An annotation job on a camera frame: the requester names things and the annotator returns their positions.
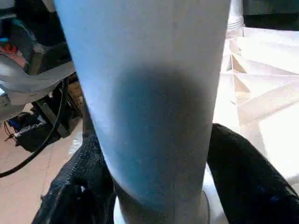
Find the white plastic table leg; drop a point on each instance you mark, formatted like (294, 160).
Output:
(144, 93)
(234, 16)

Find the black floor equipment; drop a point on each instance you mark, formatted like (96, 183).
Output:
(30, 135)

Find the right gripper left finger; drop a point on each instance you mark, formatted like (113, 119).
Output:
(77, 186)

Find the white plastic table top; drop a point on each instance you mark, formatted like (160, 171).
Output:
(268, 93)

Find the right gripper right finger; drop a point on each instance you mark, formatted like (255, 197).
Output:
(252, 186)

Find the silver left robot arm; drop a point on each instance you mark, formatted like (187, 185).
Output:
(28, 84)

